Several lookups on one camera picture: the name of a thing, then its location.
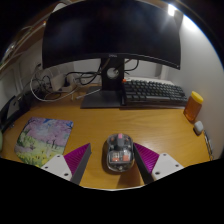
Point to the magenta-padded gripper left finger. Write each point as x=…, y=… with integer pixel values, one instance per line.
x=61, y=165

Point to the transparent computer mouse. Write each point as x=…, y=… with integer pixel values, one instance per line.
x=119, y=153

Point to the black desk stand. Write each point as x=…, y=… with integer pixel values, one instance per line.
x=24, y=104

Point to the white power strip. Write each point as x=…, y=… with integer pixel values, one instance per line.
x=61, y=83

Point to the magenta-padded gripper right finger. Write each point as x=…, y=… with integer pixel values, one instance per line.
x=163, y=165

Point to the floral print mouse pad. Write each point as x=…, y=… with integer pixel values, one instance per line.
x=43, y=138

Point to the white light bar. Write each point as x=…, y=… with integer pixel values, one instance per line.
x=172, y=10

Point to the dark pen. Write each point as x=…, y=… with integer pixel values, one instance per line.
x=208, y=145

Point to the orange jar with yellow lid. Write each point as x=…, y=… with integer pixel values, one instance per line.
x=193, y=107

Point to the silver mini computer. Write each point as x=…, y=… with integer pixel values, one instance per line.
x=13, y=106

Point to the wooden wall shelf unit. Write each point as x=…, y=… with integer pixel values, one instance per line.
x=20, y=40

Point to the small grey earbud case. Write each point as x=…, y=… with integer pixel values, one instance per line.
x=198, y=127

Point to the black computer monitor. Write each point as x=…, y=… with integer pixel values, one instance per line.
x=110, y=30

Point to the dark mechanical keyboard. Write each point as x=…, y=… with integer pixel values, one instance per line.
x=153, y=91

